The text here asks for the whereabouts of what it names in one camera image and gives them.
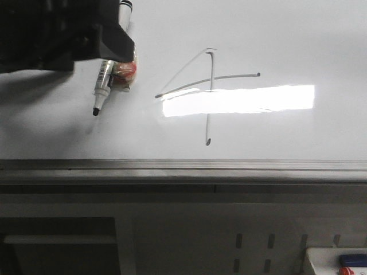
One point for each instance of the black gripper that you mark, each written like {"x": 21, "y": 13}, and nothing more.
{"x": 53, "y": 35}

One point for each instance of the white whiteboard marker black tip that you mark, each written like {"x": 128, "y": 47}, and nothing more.
{"x": 104, "y": 80}

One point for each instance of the white whiteboard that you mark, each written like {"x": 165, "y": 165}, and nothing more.
{"x": 215, "y": 80}

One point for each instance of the white storage box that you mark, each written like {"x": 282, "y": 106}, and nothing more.
{"x": 322, "y": 260}

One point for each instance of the blue eraser block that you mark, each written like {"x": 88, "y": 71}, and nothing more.
{"x": 353, "y": 260}

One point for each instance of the aluminium whiteboard tray rail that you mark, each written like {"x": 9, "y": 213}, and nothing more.
{"x": 168, "y": 171}

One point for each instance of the white slotted bracket panel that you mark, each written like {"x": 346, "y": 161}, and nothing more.
{"x": 280, "y": 247}

